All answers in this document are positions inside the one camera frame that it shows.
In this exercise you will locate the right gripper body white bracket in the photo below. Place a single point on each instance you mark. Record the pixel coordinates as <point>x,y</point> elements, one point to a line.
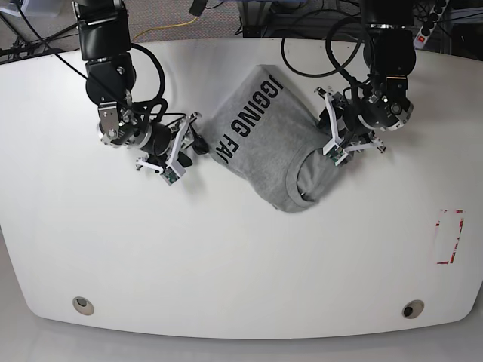
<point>164,141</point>

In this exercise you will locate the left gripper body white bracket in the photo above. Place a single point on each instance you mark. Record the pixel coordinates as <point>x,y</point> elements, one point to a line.
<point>340,135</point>

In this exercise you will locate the grey T-shirt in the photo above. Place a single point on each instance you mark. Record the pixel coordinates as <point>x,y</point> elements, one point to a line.
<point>264,134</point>

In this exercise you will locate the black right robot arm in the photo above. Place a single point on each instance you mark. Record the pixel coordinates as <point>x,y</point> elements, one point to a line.
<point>105,46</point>

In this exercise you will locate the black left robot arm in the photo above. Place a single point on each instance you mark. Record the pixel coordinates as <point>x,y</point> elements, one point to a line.
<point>380,102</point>

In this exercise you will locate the red tape rectangle marking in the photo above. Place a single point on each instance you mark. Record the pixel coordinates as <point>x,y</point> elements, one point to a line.
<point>448,231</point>

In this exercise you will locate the white power strip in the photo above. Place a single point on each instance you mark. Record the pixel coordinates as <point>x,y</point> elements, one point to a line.
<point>429,24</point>

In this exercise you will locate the black tripod stand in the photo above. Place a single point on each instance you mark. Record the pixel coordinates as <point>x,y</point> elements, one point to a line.
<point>23,49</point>

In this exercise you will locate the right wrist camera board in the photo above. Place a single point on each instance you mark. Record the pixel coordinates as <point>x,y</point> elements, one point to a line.
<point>170,176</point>

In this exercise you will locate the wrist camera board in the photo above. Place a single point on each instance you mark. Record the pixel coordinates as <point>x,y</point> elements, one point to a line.
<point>170,176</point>
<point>338,155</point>

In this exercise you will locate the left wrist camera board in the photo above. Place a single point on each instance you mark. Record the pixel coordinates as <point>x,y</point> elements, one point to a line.
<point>338,155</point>

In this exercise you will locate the left table cable grommet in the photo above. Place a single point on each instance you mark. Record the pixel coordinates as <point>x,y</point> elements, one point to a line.
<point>83,306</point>

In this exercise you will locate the table cable grommet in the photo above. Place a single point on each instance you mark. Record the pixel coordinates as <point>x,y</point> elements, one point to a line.
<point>83,306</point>
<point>413,309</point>

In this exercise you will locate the right table cable grommet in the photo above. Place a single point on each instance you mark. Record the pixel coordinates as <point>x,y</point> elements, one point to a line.
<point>413,309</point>

